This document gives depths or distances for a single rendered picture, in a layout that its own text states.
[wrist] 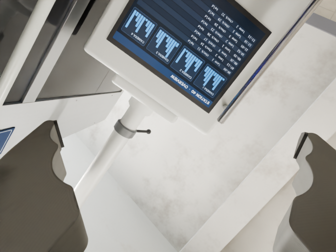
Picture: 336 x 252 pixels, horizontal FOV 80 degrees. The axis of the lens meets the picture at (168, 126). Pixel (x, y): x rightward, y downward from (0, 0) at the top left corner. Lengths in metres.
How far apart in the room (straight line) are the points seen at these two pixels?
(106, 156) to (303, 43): 2.51
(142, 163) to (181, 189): 0.69
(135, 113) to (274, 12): 0.54
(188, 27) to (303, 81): 2.18
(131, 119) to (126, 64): 0.20
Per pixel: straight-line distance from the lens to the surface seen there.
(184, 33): 0.67
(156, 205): 3.08
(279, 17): 0.77
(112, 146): 0.80
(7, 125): 0.84
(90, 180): 0.89
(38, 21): 0.53
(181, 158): 2.80
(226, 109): 0.65
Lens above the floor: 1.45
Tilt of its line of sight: 12 degrees up
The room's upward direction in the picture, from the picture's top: 144 degrees counter-clockwise
